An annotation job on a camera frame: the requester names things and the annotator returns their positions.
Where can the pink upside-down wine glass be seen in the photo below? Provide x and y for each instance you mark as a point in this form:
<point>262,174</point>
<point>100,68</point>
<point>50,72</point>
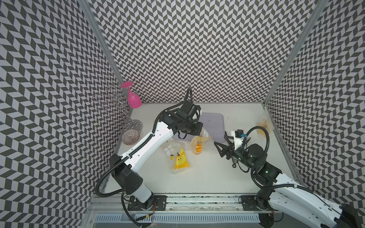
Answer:
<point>133,98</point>

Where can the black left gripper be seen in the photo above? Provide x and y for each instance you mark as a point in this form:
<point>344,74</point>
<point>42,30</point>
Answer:
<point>198,124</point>

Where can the chrome glass drying rack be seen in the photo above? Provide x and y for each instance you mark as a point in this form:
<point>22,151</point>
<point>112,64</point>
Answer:
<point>116,96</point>

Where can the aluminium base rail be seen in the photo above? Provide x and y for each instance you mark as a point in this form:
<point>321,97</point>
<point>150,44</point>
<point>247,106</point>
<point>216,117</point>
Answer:
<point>200,203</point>

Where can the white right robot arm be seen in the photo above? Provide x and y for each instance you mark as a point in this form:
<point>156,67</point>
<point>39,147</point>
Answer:
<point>280,192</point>

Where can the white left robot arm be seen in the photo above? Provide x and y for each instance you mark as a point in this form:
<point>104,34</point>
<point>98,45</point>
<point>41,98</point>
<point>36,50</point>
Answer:
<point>124,169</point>

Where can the lilac plastic tray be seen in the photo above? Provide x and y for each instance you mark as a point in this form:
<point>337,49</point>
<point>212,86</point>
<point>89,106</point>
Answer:
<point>213,126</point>

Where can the clear bag yellow chick print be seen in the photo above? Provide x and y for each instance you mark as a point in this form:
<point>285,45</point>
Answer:
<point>176,156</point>

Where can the ribbed glass bowl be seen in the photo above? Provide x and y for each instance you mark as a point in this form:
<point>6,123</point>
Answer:
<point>130,137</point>

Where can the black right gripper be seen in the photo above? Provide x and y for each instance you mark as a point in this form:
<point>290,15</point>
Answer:
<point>225,148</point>

